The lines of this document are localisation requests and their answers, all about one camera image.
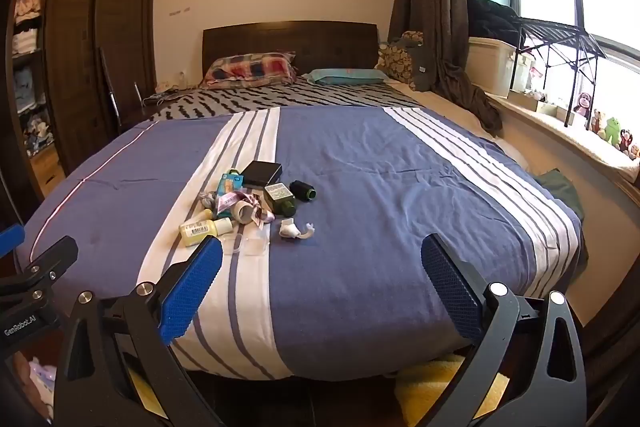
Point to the cream bed sheet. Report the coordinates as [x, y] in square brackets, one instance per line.
[505, 147]

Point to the crumpled white tissue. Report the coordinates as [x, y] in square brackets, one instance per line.
[289, 229]

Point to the brown monkey plush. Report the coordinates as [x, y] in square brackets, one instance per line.
[627, 140]
[583, 103]

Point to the zebra striped blanket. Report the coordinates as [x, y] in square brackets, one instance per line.
[300, 99]

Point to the dark wooden headboard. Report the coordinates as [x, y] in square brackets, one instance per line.
[300, 38]

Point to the black flat box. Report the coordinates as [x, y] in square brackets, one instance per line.
[261, 173]

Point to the blue white striped bedspread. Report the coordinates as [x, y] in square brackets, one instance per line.
[375, 207]

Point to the dark green cloth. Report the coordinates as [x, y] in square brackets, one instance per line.
[565, 192]

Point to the clear plastic blister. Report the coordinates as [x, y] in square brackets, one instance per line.
[250, 246]

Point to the green frog plush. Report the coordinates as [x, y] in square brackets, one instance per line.
[612, 129]

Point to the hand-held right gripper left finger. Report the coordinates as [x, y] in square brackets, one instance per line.
[192, 292]

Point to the white tape roll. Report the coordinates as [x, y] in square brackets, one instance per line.
[243, 212]

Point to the stack of folded clothes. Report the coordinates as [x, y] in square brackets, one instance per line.
[27, 39]

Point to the lilac plush slipper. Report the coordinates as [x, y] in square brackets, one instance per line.
[42, 374]

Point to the yellow fluffy mat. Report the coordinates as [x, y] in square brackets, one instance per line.
[142, 391]
[430, 387]

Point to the black jacket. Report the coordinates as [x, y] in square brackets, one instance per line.
[492, 18]

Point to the dark green bottle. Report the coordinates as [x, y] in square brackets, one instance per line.
[278, 196]

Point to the black folding rack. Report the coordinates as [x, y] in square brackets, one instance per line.
[555, 38]

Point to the dark wooden wardrobe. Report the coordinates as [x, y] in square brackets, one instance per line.
[120, 32]

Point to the pale yellow bottle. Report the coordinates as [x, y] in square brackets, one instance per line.
[202, 229]

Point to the plaid pillow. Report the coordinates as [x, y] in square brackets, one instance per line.
[250, 68]

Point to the wooden open shelf unit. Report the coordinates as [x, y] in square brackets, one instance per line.
[50, 167]

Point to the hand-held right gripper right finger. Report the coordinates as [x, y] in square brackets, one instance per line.
[450, 287]

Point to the teal pillow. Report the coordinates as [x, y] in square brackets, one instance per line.
[345, 77]

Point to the small bear plush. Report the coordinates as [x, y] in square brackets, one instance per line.
[598, 122]

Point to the blue orange tube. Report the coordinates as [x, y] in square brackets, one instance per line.
[229, 183]

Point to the dark folded chair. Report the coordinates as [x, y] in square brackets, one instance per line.
[109, 82]

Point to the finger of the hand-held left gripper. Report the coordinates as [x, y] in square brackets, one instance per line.
[47, 259]
[12, 241]

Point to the pink printed ribbon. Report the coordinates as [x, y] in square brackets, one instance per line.
[256, 208]

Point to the brown curtain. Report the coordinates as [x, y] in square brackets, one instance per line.
[430, 7]

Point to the white storage box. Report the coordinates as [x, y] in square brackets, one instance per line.
[490, 64]

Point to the small cardboard box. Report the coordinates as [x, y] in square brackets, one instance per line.
[524, 99]

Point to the dark thread spool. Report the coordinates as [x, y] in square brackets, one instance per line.
[302, 191]

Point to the patterned round-print cushion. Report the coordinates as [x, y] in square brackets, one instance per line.
[396, 64]

